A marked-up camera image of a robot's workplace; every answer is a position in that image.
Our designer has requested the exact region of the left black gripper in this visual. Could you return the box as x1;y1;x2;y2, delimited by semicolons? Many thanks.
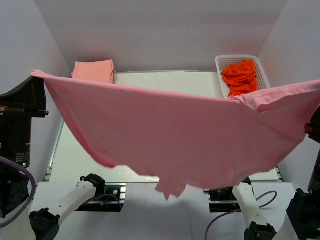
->
0;70;51;169

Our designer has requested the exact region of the pink t-shirt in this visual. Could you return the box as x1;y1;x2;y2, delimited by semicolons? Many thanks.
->
31;70;320;198

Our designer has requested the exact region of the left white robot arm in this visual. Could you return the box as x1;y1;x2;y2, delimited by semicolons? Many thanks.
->
0;76;106;240

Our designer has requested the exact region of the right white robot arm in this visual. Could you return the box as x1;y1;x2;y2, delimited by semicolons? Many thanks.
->
225;157;320;240

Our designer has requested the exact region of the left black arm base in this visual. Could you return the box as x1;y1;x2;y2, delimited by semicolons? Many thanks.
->
76;183;126;213

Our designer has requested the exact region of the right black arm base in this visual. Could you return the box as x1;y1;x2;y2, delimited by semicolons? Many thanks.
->
203;187;240;213

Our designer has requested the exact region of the folded salmon t-shirt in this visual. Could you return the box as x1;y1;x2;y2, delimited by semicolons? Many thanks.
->
72;59;115;84

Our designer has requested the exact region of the orange crumpled t-shirt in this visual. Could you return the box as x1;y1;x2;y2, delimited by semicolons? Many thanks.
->
220;59;258;97

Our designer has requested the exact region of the white plastic basket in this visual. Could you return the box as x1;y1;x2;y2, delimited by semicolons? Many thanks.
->
215;55;270;98

